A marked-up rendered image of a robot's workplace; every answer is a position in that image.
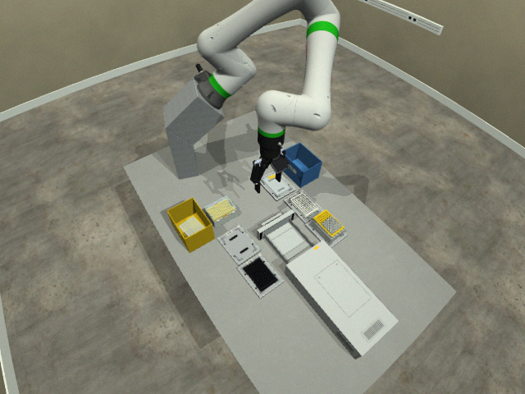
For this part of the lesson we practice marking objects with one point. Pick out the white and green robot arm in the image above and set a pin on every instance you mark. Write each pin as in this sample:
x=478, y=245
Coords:
x=275, y=109

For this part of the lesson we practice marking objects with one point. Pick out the yellow waste bin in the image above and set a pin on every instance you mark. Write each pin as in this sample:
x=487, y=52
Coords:
x=184, y=211

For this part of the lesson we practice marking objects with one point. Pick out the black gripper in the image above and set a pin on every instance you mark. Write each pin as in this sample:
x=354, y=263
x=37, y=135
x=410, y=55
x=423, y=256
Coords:
x=264, y=161

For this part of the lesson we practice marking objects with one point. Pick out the blue open bin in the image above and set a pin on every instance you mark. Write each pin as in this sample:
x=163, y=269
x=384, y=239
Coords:
x=304, y=171

